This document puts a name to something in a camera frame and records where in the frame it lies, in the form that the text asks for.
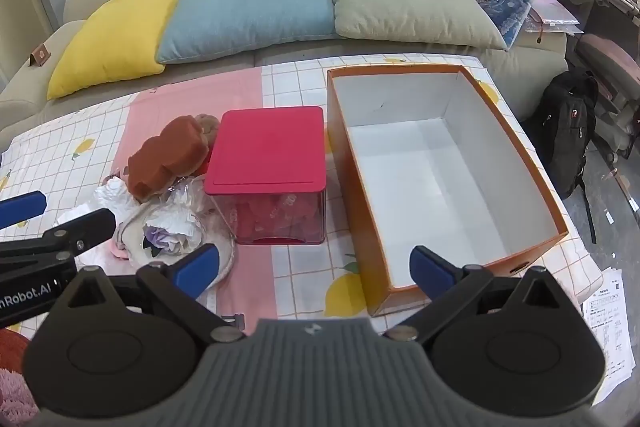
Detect beige round mesh pouch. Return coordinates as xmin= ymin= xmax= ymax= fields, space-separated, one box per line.
xmin=112 ymin=204 xmax=237 ymax=289

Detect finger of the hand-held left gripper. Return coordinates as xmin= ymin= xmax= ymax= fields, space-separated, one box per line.
xmin=0 ymin=191 xmax=47 ymax=230
xmin=0 ymin=207 xmax=118 ymax=264

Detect yellow pillow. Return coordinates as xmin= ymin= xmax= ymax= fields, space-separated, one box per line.
xmin=46 ymin=0 xmax=186 ymax=100

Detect pink desk chair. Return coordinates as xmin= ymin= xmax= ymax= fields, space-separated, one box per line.
xmin=575 ymin=32 xmax=640 ymax=158

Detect red lid clear box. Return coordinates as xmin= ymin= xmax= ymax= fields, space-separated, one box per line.
xmin=204 ymin=106 xmax=328 ymax=246

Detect white cloth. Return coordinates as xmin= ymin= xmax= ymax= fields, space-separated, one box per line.
xmin=95 ymin=179 xmax=142 ymax=219

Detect black backpack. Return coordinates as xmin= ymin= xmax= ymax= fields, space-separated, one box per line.
xmin=522 ymin=69 xmax=601 ymax=244

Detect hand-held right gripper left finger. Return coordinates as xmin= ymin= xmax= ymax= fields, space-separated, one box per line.
xmin=50 ymin=243 xmax=246 ymax=344

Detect brown plush toy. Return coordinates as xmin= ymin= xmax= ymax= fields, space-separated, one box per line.
xmin=192 ymin=113 xmax=221 ymax=144

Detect clear pink document pouch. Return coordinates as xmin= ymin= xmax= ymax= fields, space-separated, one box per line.
xmin=522 ymin=0 xmax=583 ymax=38

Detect white purple fabric flower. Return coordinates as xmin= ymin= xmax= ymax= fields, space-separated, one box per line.
xmin=142 ymin=212 xmax=201 ymax=255

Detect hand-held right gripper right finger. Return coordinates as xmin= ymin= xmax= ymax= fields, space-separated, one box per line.
xmin=385 ymin=245 xmax=586 ymax=342

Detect light blue pillow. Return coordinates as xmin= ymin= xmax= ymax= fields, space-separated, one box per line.
xmin=156 ymin=0 xmax=336 ymax=65

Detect orange cardboard box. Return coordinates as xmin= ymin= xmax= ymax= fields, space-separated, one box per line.
xmin=326 ymin=64 xmax=570 ymax=318

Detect red crocheted ball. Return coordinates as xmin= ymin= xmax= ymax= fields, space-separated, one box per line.
xmin=0 ymin=329 xmax=31 ymax=378

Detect sage green pillow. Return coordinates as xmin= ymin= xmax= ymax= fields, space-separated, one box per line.
xmin=317 ymin=0 xmax=508 ymax=52

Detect purple fluffy rug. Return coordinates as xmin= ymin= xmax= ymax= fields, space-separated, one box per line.
xmin=0 ymin=367 xmax=41 ymax=427

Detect printed paper sheets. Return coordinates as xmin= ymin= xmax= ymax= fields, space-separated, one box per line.
xmin=580 ymin=264 xmax=633 ymax=403

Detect orange-brown plush toy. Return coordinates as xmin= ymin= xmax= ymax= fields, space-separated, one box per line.
xmin=127 ymin=116 xmax=211 ymax=202

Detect pink bottle print cloth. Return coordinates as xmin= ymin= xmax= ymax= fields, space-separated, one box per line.
xmin=110 ymin=67 xmax=281 ymax=323

